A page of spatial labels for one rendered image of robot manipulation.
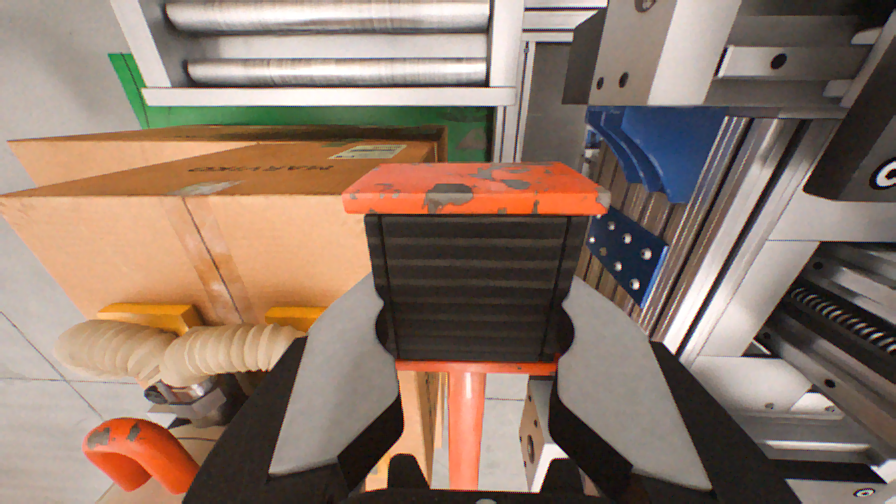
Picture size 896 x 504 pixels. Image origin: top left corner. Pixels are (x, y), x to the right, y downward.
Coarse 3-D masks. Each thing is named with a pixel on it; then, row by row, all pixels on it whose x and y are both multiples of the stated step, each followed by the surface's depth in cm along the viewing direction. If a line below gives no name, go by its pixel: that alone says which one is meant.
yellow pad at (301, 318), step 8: (272, 312) 30; (280, 312) 30; (288, 312) 30; (296, 312) 30; (304, 312) 30; (312, 312) 30; (320, 312) 30; (272, 320) 30; (280, 320) 30; (288, 320) 30; (296, 320) 30; (304, 320) 30; (312, 320) 30; (296, 328) 30; (304, 328) 30; (384, 456) 42; (376, 464) 43; (384, 464) 43; (376, 472) 43; (384, 472) 44
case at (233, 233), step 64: (64, 192) 28; (128, 192) 27; (192, 192) 27; (256, 192) 26; (320, 192) 26; (64, 256) 30; (128, 256) 29; (192, 256) 29; (256, 256) 29; (320, 256) 28; (256, 320) 33; (256, 384) 38
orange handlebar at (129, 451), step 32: (448, 384) 16; (480, 384) 15; (448, 416) 17; (480, 416) 17; (96, 448) 20; (128, 448) 20; (160, 448) 21; (448, 448) 19; (480, 448) 19; (128, 480) 23; (160, 480) 22; (192, 480) 24
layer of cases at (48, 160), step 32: (160, 128) 95; (192, 128) 95; (224, 128) 95; (256, 128) 95; (288, 128) 95; (320, 128) 95; (352, 128) 95; (384, 128) 95; (416, 128) 94; (32, 160) 66; (64, 160) 66; (96, 160) 65; (128, 160) 65; (160, 160) 65
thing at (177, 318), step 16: (112, 304) 32; (128, 304) 32; (144, 304) 32; (160, 304) 32; (176, 304) 32; (128, 320) 31; (144, 320) 31; (160, 320) 31; (176, 320) 30; (192, 320) 32; (176, 336) 31; (160, 400) 32
